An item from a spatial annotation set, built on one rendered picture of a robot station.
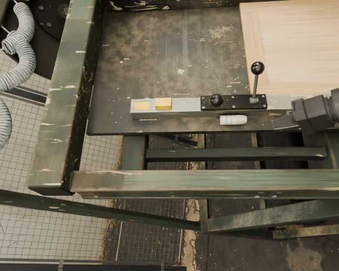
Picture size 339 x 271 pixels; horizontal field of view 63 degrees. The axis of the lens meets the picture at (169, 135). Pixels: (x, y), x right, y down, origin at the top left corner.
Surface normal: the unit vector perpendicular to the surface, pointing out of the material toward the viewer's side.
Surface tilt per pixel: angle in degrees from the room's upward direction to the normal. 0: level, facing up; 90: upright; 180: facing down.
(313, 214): 0
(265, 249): 0
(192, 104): 52
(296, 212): 0
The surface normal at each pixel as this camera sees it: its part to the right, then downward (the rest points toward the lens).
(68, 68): -0.08, -0.43
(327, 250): -0.84, -0.25
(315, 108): -0.61, -0.35
